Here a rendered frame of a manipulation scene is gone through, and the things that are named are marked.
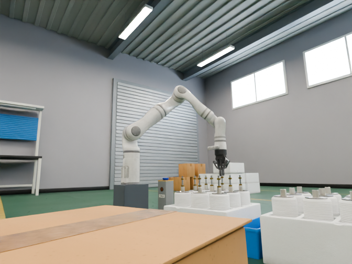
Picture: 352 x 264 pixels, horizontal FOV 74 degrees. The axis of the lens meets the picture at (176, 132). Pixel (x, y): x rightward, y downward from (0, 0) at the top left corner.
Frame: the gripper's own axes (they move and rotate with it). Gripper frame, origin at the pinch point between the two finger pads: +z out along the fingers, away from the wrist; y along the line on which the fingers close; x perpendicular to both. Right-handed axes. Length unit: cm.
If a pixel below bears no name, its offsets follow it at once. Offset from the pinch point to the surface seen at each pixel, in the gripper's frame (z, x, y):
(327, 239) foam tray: 23, 15, -63
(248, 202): 16.3, -3.0, -16.1
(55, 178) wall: 5, 29, 511
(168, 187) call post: 8.5, 26.1, 19.3
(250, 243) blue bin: 29.7, 19.5, -34.9
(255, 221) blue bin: 24.9, 0.6, -23.3
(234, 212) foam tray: 18.8, 17.3, -24.9
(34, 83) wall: -215, 91, 508
